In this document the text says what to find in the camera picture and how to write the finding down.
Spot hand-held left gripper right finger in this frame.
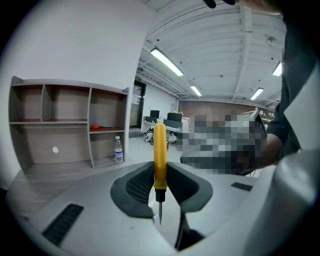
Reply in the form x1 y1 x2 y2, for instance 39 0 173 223
166 161 261 242

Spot white office desk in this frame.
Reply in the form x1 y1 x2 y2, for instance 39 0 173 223
140 119 184 141

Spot yellow-handled screwdriver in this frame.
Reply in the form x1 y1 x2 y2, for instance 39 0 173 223
152 122 169 226

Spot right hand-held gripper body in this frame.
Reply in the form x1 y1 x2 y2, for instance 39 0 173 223
179 109 269 176

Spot clear plastic water bottle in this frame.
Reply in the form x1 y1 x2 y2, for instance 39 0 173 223
113 135 125 164

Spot lit long ceiling light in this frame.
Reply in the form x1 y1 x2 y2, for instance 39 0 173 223
149 47 185 77
249 86 265 101
189 84 203 97
271 60 284 78

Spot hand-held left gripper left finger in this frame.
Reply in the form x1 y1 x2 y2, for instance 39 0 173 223
29 161 176 256

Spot dark-framed glass door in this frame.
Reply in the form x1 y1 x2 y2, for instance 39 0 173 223
128 80 148 130

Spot grey wooden shelf unit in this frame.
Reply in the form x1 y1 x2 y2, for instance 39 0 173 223
8 75 131 175

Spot large black monitor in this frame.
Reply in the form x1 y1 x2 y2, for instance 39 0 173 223
166 112 184 123

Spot dark desk partition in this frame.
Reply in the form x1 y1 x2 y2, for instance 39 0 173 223
162 118 183 129

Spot person's right forearm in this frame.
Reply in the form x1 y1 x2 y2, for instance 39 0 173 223
259 133 285 174

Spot person's black shirt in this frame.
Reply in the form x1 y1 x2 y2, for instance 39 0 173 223
273 0 320 161

